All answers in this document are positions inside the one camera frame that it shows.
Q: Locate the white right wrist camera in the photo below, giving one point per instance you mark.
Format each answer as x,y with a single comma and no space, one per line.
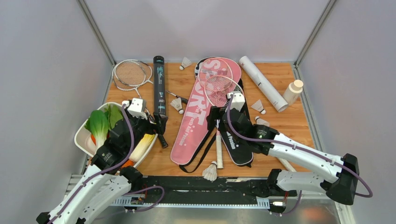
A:
236,100

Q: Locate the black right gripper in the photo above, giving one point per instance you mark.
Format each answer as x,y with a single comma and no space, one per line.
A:
215,113

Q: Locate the orange carrot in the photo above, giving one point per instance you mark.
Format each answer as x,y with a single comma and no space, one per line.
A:
93,139

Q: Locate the pink racket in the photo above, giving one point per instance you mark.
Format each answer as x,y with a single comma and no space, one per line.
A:
229,115
214,75

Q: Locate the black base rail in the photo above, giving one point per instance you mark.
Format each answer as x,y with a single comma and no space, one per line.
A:
194,190

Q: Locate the shuttlecock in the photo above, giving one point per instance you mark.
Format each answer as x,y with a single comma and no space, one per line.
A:
261,121
177,105
258,106
186,62
210,173

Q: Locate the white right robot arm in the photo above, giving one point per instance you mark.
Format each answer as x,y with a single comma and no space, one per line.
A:
335,176

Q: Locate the black shuttlecock tube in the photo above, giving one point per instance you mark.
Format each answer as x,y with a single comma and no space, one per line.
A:
159,85

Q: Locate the pink racket upper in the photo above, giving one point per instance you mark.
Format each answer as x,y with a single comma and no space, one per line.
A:
214,75

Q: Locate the cream bottle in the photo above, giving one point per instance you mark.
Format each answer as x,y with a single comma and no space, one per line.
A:
293,91

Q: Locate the pink racket lower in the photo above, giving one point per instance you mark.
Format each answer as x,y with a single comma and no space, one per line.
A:
229,115

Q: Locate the white silver racket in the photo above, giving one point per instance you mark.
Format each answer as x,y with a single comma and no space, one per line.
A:
131,74

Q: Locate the pink racket cover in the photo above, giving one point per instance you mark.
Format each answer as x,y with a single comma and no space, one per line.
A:
193,128

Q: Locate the white shuttlecock tube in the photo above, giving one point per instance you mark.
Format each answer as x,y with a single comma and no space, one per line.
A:
263,84

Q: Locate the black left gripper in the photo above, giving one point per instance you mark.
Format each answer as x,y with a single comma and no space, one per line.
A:
153,128

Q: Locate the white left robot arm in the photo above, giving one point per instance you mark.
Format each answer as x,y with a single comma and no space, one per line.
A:
104,180

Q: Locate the green bok choy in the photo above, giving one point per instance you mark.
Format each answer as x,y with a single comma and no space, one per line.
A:
98,125

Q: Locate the black silver racket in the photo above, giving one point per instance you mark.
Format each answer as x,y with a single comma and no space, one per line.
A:
160,137

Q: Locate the green leafy vegetable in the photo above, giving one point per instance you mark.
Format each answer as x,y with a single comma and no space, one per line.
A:
113,114

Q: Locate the yellow white cabbage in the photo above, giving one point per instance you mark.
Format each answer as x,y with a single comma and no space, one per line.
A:
141,147

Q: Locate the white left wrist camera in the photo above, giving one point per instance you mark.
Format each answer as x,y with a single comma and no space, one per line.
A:
136,108

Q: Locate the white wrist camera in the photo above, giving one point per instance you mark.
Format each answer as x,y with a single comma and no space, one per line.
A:
136,108
236,100

